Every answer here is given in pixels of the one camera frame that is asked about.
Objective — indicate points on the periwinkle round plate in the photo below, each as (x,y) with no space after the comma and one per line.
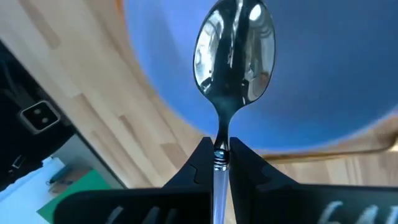
(326,77)

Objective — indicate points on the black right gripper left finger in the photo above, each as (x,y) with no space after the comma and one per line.
(186,199)

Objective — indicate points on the green sheet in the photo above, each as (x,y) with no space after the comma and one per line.
(81,193)

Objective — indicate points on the dark marker pen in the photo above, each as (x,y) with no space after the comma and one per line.
(59,176)

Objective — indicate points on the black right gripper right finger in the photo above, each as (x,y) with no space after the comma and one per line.
(280,202)

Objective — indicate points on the white paper sheet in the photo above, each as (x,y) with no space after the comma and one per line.
(21,199)

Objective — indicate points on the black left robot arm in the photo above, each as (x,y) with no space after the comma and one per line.
(18,102)

